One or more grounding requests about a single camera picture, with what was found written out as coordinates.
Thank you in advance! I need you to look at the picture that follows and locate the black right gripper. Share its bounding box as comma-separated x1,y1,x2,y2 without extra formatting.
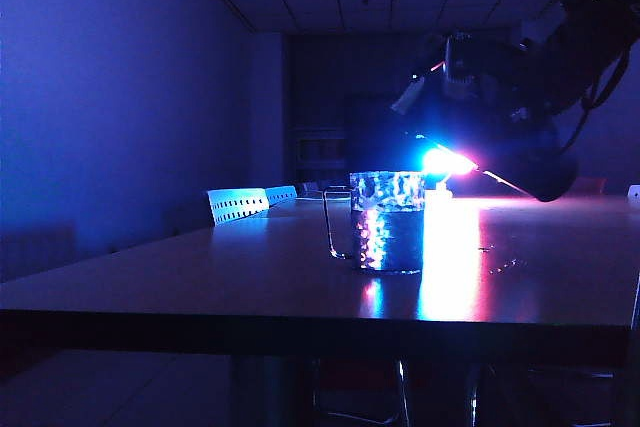
443,6,569,121

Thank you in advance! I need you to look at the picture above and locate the black thermos cup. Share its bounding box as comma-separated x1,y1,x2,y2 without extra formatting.
389,77,580,203

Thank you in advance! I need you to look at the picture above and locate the bright desk lamp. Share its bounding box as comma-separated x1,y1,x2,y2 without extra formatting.
422,146,476,198

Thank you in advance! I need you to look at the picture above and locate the dark shelf cabinet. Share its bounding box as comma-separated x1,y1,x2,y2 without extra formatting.
292,126,347,171

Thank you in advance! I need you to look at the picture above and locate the white perforated chair back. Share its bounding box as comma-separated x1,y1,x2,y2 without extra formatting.
205,187,271,227

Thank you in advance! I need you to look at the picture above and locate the red chair with chrome legs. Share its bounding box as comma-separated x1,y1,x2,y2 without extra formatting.
314,359,481,427

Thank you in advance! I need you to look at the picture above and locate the metal table leg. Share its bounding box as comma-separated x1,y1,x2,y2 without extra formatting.
229,356,321,427

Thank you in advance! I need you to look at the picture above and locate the dark wall screen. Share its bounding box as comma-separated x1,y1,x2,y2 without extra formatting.
344,94,426,178

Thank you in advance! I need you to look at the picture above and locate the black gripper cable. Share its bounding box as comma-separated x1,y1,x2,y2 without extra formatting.
559,44,632,158

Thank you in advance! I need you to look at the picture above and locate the clear glass mug with handle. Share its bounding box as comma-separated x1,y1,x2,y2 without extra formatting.
322,170,427,277

